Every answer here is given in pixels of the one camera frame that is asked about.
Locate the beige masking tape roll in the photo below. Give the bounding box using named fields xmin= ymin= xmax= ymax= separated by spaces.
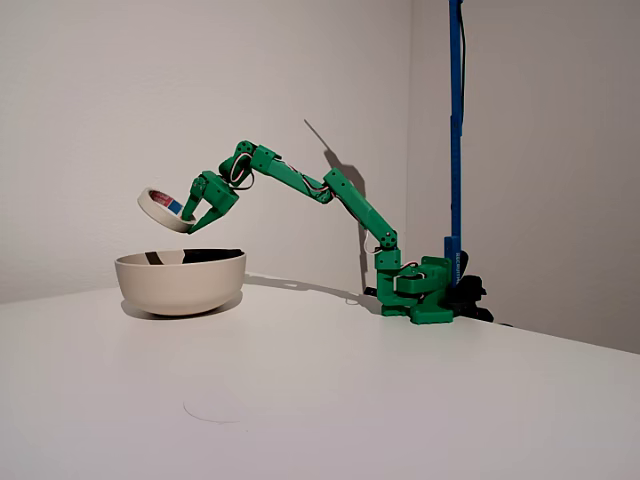
xmin=136 ymin=186 xmax=197 ymax=235

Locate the black cloth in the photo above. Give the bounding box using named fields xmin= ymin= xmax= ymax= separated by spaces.
xmin=144 ymin=247 xmax=245 ymax=265

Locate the beige bowl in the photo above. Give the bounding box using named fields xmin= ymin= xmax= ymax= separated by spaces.
xmin=114 ymin=248 xmax=248 ymax=316

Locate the blue pole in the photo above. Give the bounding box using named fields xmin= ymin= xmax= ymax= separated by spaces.
xmin=448 ymin=0 xmax=467 ymax=289

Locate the black pole clamp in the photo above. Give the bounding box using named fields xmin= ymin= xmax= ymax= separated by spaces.
xmin=452 ymin=249 xmax=496 ymax=323

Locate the black cable along pole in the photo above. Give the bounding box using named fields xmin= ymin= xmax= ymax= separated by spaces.
xmin=458 ymin=0 xmax=469 ymax=132

